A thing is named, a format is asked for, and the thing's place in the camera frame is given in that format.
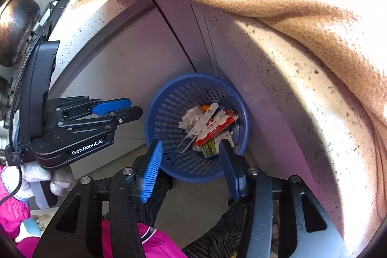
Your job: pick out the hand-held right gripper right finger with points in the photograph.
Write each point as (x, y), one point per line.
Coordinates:
(229, 168)

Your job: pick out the pink jacket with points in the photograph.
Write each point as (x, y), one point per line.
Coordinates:
(157, 243)

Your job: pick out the crumpled clear plastic wrapper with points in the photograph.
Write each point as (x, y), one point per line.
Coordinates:
(190, 118)

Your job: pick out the red white snack wrapper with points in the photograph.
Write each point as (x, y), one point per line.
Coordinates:
(217, 125)

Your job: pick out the person's left hand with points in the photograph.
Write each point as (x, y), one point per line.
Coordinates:
(36, 175)

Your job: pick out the blue plastic mesh basket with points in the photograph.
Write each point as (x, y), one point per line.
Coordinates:
(169, 113)

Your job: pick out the grey kitchen cabinet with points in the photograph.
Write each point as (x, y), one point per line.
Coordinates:
(136, 58)

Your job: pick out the small orange scrap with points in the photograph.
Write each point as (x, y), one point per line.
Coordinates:
(205, 108)

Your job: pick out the white long plastic wrapper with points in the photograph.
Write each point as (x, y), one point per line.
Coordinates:
(205, 117)

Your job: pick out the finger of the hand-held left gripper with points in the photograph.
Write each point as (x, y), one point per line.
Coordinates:
(112, 105)
(128, 114)

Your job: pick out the black frying pan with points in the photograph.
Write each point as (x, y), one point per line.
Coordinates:
(15, 28)

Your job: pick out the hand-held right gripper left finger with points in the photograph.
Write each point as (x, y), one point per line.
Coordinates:
(151, 168)

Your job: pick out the black ribbed pants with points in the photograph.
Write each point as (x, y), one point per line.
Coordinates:
(211, 233)

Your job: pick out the green wrapper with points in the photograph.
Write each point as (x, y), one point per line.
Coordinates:
(210, 149)

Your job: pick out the person's left forearm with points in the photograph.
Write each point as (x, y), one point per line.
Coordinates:
(12, 203)

